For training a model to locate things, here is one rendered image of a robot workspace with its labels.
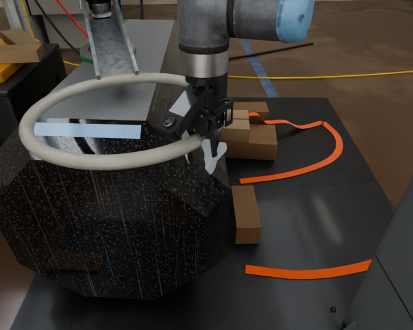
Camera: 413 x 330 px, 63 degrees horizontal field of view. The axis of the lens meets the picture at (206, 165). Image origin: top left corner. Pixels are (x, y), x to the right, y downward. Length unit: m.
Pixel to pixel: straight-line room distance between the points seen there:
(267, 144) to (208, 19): 1.64
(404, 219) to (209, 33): 0.77
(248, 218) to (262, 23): 1.22
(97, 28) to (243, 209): 1.03
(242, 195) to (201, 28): 1.29
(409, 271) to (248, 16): 0.84
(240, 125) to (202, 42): 1.57
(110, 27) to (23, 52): 0.54
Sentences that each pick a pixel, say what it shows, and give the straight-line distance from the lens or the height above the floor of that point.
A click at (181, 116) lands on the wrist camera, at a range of 0.63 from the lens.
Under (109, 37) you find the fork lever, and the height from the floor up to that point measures 0.98.
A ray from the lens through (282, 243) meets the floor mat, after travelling 1.75.
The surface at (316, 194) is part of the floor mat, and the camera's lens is 2.05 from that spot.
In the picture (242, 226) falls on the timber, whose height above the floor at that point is 0.13.
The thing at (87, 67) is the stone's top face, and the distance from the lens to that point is 1.37.
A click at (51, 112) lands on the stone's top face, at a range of 1.09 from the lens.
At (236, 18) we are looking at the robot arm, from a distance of 0.57.
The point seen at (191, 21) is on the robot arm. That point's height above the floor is 1.19.
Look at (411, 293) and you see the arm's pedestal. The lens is 1.16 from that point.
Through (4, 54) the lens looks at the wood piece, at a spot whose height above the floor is 0.82.
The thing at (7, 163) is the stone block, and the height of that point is 0.72.
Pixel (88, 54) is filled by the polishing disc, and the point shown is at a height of 0.89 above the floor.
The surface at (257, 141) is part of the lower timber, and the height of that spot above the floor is 0.14.
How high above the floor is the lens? 1.34
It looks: 38 degrees down
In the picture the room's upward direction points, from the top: straight up
